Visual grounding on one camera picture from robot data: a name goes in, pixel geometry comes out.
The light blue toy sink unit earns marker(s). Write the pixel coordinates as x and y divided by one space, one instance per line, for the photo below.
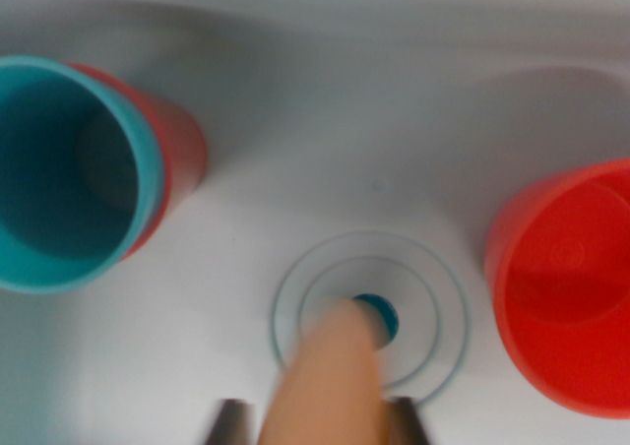
320 120

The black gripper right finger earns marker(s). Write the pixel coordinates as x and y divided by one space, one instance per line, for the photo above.
406 425

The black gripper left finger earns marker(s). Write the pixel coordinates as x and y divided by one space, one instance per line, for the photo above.
233 425

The cream detergent bottle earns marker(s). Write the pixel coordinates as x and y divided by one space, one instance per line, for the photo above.
325 391

